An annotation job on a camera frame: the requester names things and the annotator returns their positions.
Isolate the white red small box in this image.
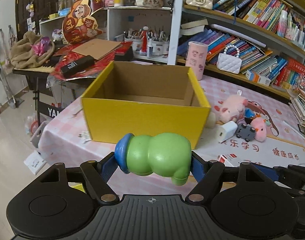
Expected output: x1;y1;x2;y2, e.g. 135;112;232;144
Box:
217;153;239;167

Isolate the white charger cube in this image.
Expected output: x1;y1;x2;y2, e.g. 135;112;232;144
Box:
217;121;238;143

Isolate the green blue plastic toy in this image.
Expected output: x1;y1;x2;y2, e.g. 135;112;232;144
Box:
114;133;192;186

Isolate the grey toy car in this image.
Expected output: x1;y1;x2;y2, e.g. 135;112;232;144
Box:
235;124;256;142

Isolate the small pink chick plush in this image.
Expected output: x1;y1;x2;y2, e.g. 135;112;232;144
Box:
250;117;267;142

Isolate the white sponge block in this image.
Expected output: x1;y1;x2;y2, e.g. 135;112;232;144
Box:
205;112;216;128

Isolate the blue orange toy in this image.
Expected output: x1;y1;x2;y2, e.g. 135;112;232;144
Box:
244;107;261;120

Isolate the large pink pig plush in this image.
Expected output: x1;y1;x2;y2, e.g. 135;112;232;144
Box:
214;94;248;124

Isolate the pink checkered table mat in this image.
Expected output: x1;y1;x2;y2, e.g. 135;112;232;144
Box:
39;76;305;196

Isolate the stack of papers and booklets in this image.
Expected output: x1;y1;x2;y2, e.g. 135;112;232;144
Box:
287;88;305;133

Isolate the yellow cardboard box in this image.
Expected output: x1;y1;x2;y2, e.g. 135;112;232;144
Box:
81;61;211;149

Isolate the orange white small carton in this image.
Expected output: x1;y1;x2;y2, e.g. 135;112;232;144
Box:
245;70;271;86

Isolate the white quilted pearl handbag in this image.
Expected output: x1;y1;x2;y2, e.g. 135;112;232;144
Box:
217;45;242;74

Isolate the black rectangular box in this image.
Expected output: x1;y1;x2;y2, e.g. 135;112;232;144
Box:
60;55;95;78

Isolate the black keyboard piano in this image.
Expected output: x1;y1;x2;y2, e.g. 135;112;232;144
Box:
12;56;76;134

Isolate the pink sticker cylinder container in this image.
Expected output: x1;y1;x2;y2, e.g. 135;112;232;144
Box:
185;41;208;80

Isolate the brown cardboard sheet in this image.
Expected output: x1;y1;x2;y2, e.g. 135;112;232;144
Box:
72;38;121;60

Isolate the white pen holder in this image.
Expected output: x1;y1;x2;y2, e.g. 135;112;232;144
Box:
124;38;169;56

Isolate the pink purple ribbon bundle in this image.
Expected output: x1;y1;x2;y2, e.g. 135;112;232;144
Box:
31;37;50;56

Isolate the beige towel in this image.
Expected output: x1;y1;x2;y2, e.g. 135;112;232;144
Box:
10;31;55;69

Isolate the wooden bookshelf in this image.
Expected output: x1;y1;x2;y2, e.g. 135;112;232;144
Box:
167;0;305;100

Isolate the white rolled paper tube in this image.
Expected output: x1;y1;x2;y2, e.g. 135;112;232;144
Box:
210;24;267;48

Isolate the red white figurine pen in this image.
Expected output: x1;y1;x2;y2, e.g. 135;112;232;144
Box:
139;26;149;56

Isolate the red fortune god decoration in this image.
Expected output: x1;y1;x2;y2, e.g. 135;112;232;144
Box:
62;0;104;44

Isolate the white cubby shelf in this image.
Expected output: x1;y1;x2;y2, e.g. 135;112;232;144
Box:
39;6;172;64

